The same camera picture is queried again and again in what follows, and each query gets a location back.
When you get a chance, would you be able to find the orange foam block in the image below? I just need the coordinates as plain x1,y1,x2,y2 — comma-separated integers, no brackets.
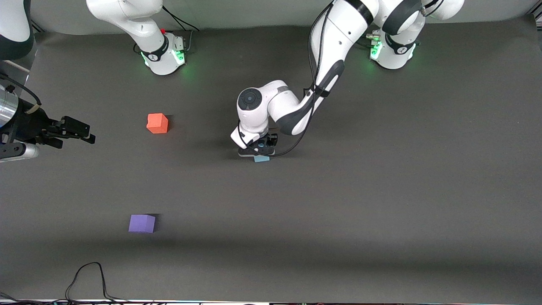
147,113,169,134

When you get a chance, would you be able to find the purple foam block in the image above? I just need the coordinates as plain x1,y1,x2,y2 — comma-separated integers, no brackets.
128,214,156,233

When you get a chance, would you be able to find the dark grey table mat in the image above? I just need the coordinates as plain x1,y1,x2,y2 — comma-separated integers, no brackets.
0,15,542,303

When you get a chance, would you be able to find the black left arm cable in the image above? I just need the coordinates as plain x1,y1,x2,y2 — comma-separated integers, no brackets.
239,2,339,158

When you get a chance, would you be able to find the thin black looped cable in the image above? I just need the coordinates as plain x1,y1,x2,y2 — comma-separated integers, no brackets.
65,262,127,303

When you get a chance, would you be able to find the black right base cable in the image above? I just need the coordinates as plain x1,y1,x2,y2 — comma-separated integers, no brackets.
162,5,199,32

